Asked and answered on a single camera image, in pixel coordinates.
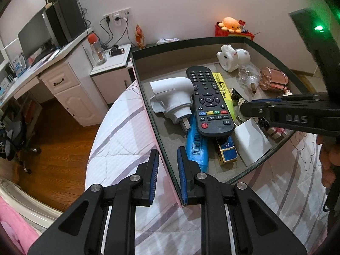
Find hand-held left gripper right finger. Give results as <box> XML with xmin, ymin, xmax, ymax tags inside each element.
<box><xmin>177</xmin><ymin>146</ymin><xmax>305</xmax><ymax>255</ymax></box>

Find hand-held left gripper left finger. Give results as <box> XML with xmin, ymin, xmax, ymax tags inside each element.
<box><xmin>27</xmin><ymin>149</ymin><xmax>160</xmax><ymax>255</ymax></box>

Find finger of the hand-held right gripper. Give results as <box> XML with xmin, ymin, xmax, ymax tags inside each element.
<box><xmin>251</xmin><ymin>92</ymin><xmax>330</xmax><ymax>105</ymax></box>
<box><xmin>240</xmin><ymin>99</ymin><xmax>331</xmax><ymax>136</ymax></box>

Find blue pen packet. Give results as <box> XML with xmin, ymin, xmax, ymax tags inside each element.
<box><xmin>185</xmin><ymin>123</ymin><xmax>209</xmax><ymax>172</ymax></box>

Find rose gold jar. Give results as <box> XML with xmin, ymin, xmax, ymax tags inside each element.
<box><xmin>259</xmin><ymin>67</ymin><xmax>289</xmax><ymax>92</ymax></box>

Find pink box with dark rim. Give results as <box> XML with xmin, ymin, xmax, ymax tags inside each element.
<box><xmin>130</xmin><ymin>37</ymin><xmax>314</xmax><ymax>208</ymax></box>

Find white charger block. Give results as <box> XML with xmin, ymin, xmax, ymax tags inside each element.
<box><xmin>233</xmin><ymin>118</ymin><xmax>273</xmax><ymax>166</ymax></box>

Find blue and gold lighter box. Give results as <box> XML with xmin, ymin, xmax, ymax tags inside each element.
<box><xmin>215</xmin><ymin>135</ymin><xmax>239</xmax><ymax>166</ymax></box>

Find black hair clip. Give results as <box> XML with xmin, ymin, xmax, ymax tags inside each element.
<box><xmin>229</xmin><ymin>88</ymin><xmax>250</xmax><ymax>104</ymax></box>

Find black remote control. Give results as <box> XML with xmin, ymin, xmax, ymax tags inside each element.
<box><xmin>186</xmin><ymin>66</ymin><xmax>235</xmax><ymax>138</ymax></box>

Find white cat figurine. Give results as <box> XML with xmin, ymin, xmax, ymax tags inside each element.
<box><xmin>216</xmin><ymin>44</ymin><xmax>251</xmax><ymax>73</ymax></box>

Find white plug adapter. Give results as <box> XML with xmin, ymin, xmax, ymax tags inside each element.
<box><xmin>149</xmin><ymin>77</ymin><xmax>193</xmax><ymax>132</ymax></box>

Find person's right hand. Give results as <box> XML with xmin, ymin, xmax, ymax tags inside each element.
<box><xmin>317</xmin><ymin>135</ymin><xmax>340</xmax><ymax>190</ymax></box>

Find white striped tablecloth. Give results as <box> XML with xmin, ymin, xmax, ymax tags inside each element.
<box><xmin>85</xmin><ymin>81</ymin><xmax>335</xmax><ymax>255</ymax></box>

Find orange octopus plush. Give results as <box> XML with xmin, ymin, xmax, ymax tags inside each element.
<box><xmin>218</xmin><ymin>17</ymin><xmax>243</xmax><ymax>34</ymax></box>

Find white side table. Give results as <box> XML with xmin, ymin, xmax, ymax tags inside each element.
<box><xmin>90</xmin><ymin>43</ymin><xmax>132</xmax><ymax>104</ymax></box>

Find red toy box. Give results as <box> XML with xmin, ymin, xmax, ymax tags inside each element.
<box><xmin>215</xmin><ymin>24</ymin><xmax>255</xmax><ymax>41</ymax></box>

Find white desk with drawers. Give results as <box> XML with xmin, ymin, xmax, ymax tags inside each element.
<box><xmin>0</xmin><ymin>27</ymin><xmax>109</xmax><ymax>126</ymax></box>

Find water bottle with red cap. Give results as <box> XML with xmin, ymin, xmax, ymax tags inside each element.
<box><xmin>88</xmin><ymin>33</ymin><xmax>107</xmax><ymax>65</ymax></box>

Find small red doll figurine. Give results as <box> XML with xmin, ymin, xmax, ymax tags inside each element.
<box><xmin>135</xmin><ymin>24</ymin><xmax>146</xmax><ymax>49</ymax></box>

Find pink cloth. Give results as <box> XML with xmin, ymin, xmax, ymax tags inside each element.
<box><xmin>0</xmin><ymin>195</ymin><xmax>40</xmax><ymax>255</ymax></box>

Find black keyboard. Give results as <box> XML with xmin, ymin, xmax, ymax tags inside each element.
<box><xmin>30</xmin><ymin>49</ymin><xmax>56</xmax><ymax>67</ymax></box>

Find row of books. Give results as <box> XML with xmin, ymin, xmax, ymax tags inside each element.
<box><xmin>0</xmin><ymin>69</ymin><xmax>15</xmax><ymax>96</ymax></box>

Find blue packages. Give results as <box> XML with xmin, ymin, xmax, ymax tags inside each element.
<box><xmin>11</xmin><ymin>54</ymin><xmax>27</xmax><ymax>76</ymax></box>

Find black computer tower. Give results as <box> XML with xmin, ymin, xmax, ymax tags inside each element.
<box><xmin>42</xmin><ymin>0</ymin><xmax>86</xmax><ymax>49</ymax></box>

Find black computer monitor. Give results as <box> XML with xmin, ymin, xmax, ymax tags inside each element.
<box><xmin>17</xmin><ymin>14</ymin><xmax>54</xmax><ymax>60</ymax></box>

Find white curved frame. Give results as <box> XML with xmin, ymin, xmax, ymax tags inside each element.
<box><xmin>0</xmin><ymin>178</ymin><xmax>63</xmax><ymax>229</ymax></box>

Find black power cable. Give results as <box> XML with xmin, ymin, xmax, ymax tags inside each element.
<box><xmin>99</xmin><ymin>16</ymin><xmax>129</xmax><ymax>50</ymax></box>

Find white wall socket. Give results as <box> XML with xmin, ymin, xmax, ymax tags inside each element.
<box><xmin>102</xmin><ymin>7</ymin><xmax>131</xmax><ymax>22</ymax></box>

